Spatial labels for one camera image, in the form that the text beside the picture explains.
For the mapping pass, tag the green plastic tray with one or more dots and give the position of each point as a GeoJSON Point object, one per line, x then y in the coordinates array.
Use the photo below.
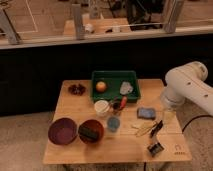
{"type": "Point", "coordinates": [114, 80]}

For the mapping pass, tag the grey crumpled cloth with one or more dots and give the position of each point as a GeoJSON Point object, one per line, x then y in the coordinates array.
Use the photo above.
{"type": "Point", "coordinates": [126, 88]}

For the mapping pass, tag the blue plastic cup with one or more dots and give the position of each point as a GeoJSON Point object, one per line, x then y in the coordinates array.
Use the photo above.
{"type": "Point", "coordinates": [113, 123]}

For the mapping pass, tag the red bowl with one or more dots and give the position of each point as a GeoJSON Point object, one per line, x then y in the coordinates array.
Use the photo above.
{"type": "Point", "coordinates": [96, 126]}

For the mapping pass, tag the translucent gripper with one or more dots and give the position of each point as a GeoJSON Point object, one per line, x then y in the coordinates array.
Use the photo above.
{"type": "Point", "coordinates": [169, 111]}

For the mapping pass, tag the red handled tool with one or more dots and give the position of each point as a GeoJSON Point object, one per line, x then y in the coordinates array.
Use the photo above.
{"type": "Point", "coordinates": [123, 102]}

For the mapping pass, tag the small dark cup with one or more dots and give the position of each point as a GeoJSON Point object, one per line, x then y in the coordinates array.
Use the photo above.
{"type": "Point", "coordinates": [116, 106]}

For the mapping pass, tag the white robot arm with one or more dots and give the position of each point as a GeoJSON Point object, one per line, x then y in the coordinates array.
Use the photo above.
{"type": "Point", "coordinates": [187, 82]}

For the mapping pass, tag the black binder clip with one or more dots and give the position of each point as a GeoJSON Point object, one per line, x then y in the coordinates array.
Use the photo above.
{"type": "Point", "coordinates": [155, 148]}

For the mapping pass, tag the black sponge block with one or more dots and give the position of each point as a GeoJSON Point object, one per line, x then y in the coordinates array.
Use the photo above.
{"type": "Point", "coordinates": [87, 132]}

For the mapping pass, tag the white cup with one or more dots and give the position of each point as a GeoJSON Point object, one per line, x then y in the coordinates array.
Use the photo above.
{"type": "Point", "coordinates": [101, 107]}

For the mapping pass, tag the wooden table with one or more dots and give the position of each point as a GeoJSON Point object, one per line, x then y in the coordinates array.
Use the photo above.
{"type": "Point", "coordinates": [122, 146]}

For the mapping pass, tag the blue sponge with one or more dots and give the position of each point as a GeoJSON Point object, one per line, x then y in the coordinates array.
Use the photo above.
{"type": "Point", "coordinates": [146, 113]}

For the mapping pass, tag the purple bowl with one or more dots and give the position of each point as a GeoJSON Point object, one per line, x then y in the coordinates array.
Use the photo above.
{"type": "Point", "coordinates": [62, 131]}

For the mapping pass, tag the orange apple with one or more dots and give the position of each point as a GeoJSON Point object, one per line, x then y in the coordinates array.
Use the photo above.
{"type": "Point", "coordinates": [101, 86]}

